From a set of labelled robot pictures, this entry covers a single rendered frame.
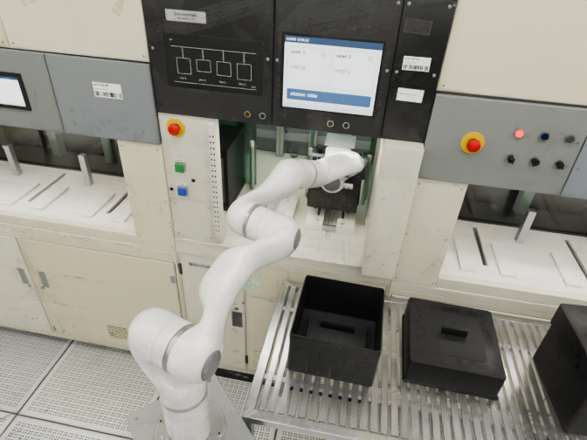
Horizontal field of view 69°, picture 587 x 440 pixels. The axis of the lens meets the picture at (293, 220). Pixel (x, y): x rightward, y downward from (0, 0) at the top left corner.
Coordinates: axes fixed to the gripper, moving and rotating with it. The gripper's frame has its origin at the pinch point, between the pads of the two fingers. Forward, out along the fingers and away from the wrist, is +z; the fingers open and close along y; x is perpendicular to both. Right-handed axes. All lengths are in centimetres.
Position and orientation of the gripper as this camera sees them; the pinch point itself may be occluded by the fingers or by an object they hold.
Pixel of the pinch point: (340, 146)
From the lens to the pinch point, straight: 178.1
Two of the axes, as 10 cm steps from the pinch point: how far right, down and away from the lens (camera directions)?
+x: 0.5, -8.2, -5.7
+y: 9.8, 1.4, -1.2
